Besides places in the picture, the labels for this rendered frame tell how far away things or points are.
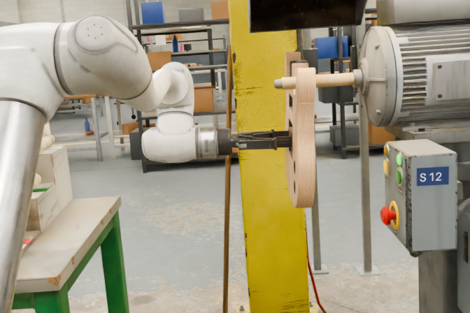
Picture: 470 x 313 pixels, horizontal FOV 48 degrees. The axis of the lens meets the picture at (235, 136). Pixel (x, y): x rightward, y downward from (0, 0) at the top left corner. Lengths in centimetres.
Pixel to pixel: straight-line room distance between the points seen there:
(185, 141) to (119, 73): 54
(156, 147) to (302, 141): 40
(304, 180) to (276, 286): 117
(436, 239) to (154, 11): 527
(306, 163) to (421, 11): 45
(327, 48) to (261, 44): 396
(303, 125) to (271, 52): 92
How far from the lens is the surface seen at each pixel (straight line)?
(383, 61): 127
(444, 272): 146
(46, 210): 143
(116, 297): 169
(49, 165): 151
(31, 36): 98
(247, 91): 222
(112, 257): 164
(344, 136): 620
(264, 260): 240
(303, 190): 135
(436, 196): 110
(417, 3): 134
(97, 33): 91
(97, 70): 92
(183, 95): 146
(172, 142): 144
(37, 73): 95
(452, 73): 130
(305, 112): 133
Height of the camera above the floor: 134
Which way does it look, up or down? 9 degrees down
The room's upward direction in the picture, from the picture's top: 4 degrees counter-clockwise
